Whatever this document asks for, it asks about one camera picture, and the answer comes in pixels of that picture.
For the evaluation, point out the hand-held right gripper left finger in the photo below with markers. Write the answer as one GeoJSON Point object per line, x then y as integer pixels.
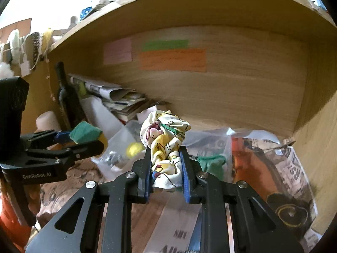
{"type": "Point", "coordinates": [147, 175]}

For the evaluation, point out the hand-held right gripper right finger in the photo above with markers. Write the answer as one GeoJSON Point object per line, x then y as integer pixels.
{"type": "Point", "coordinates": [185, 176]}

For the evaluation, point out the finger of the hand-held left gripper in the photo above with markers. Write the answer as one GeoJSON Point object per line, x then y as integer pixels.
{"type": "Point", "coordinates": [84, 149]}
{"type": "Point", "coordinates": [62, 137]}

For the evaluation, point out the green yellow sponge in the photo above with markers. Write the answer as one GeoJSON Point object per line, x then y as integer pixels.
{"type": "Point", "coordinates": [84, 133]}

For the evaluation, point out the yellow white patterned cloth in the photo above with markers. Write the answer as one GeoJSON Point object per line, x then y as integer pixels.
{"type": "Point", "coordinates": [164, 142]}

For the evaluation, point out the white candle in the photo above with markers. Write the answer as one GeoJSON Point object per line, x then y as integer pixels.
{"type": "Point", "coordinates": [47, 121]}

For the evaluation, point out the brown patterned cloth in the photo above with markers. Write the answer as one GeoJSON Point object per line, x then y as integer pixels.
{"type": "Point", "coordinates": [84, 171]}

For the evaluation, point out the yellow ball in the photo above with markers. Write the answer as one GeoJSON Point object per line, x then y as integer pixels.
{"type": "Point", "coordinates": [133, 149]}

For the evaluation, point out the green cloth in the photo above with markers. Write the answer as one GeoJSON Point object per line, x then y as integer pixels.
{"type": "Point", "coordinates": [212, 163]}

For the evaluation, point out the white plastic container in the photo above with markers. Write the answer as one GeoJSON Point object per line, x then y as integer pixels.
{"type": "Point", "coordinates": [97, 113]}

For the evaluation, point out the dark wine bottle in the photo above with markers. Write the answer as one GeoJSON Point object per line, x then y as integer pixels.
{"type": "Point", "coordinates": [67, 97]}

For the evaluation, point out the crumpled clear plastic bag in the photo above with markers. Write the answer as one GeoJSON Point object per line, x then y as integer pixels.
{"type": "Point", "coordinates": [210, 142]}

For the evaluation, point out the white printed paper strip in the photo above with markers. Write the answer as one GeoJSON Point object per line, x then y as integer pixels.
{"type": "Point", "coordinates": [171, 229]}

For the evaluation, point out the woven hanging ornament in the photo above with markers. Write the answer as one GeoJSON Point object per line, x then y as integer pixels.
{"type": "Point", "coordinates": [33, 48]}

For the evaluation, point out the white fluffy hanging ornament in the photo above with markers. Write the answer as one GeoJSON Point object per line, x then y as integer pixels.
{"type": "Point", "coordinates": [13, 44]}

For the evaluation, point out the stack of newspapers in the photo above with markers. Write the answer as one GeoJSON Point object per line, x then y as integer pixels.
{"type": "Point", "coordinates": [118, 100]}

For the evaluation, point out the orange printed bag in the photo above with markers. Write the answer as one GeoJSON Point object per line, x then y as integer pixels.
{"type": "Point", "coordinates": [263, 168]}

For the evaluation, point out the wooden shelf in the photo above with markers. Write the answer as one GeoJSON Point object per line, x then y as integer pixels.
{"type": "Point", "coordinates": [237, 97]}

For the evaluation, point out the pink sticky note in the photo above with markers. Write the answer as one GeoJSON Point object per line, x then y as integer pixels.
{"type": "Point", "coordinates": [117, 50]}

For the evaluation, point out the orange sticky note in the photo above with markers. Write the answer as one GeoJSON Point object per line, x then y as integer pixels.
{"type": "Point", "coordinates": [172, 60]}

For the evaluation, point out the green sticky note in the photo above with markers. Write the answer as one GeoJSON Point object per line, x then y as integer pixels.
{"type": "Point", "coordinates": [165, 44]}

